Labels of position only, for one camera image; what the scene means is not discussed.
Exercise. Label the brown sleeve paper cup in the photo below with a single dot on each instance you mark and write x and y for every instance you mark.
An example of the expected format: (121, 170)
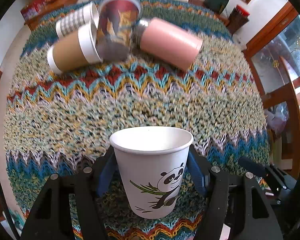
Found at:
(76, 50)

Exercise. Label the small wooden drawer cabinet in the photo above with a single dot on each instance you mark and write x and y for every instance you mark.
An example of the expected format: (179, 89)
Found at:
(50, 7)

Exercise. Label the dark green speaker box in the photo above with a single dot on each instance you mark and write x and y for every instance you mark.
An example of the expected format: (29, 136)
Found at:
(216, 6)

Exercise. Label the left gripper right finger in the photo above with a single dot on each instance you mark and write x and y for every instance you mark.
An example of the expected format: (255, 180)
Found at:
(218, 187)

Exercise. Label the white checked paper cup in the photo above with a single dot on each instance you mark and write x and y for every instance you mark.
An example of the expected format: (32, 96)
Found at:
(74, 20)

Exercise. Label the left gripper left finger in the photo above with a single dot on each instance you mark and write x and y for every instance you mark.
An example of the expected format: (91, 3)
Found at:
(50, 216)

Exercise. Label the pink thermos bottle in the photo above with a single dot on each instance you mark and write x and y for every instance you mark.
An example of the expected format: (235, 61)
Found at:
(167, 42)

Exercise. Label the colourful zigzag knitted cloth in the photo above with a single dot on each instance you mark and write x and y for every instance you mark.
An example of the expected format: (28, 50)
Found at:
(62, 123)

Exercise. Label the white panda paper cup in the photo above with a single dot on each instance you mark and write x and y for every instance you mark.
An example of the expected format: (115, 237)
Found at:
(152, 162)

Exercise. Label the red tin box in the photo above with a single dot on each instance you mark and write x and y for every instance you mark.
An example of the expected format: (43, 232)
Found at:
(32, 9)

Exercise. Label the dark bin with red lid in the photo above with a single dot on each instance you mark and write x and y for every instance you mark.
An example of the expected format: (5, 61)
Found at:
(238, 18)

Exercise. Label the red patterned plastic cup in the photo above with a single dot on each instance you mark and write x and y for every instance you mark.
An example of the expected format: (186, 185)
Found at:
(115, 26)

